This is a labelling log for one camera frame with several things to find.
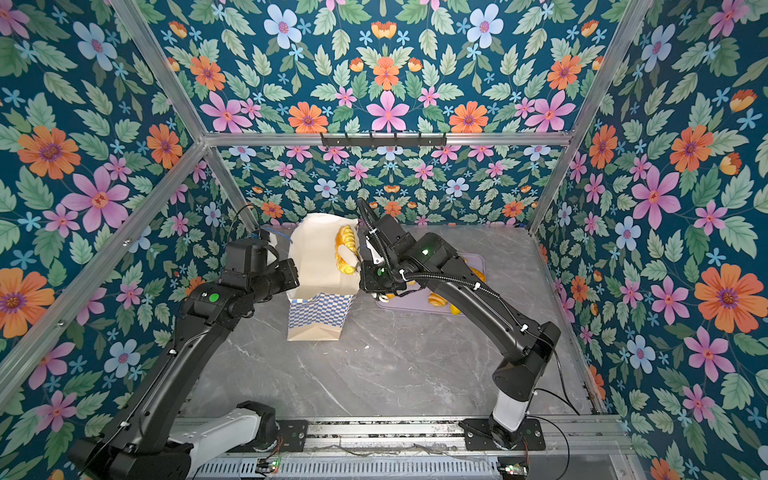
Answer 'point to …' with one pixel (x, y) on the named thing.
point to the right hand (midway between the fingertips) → (361, 282)
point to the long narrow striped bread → (345, 236)
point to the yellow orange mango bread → (454, 310)
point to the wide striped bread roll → (437, 300)
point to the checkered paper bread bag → (318, 306)
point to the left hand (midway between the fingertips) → (301, 261)
